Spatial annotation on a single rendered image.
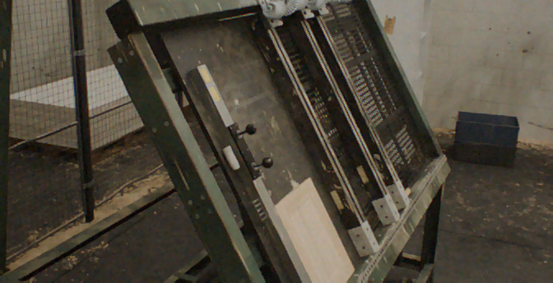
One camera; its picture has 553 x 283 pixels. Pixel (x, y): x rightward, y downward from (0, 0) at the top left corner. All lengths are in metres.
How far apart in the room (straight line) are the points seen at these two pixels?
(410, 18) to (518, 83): 1.92
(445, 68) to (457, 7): 0.70
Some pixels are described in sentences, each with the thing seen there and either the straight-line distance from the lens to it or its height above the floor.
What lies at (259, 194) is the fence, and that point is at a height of 1.31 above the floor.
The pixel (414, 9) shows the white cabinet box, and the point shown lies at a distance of 5.91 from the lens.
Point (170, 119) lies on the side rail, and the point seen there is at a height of 1.61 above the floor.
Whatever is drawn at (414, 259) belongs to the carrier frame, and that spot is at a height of 0.18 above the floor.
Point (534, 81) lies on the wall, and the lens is 7.37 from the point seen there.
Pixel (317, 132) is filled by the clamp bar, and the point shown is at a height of 1.39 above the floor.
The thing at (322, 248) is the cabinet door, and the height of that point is 1.03.
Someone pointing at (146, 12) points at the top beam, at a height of 1.91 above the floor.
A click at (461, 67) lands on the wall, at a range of 7.36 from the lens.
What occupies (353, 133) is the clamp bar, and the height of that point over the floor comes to 1.30.
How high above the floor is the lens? 2.13
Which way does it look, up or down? 17 degrees down
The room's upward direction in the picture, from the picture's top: 2 degrees clockwise
